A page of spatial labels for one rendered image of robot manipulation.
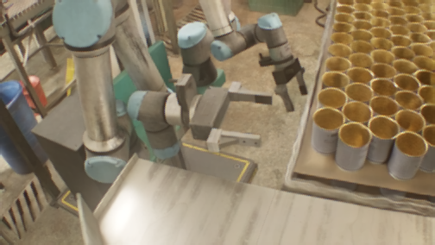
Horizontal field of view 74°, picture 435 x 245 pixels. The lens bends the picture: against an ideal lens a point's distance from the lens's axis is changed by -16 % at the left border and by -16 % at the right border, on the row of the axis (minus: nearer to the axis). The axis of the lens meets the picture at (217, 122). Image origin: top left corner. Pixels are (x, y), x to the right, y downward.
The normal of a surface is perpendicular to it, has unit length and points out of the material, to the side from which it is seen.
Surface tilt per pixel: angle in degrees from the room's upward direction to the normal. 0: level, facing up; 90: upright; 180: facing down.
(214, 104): 2
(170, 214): 0
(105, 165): 97
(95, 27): 82
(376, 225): 0
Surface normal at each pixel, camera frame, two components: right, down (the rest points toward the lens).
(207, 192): -0.13, -0.75
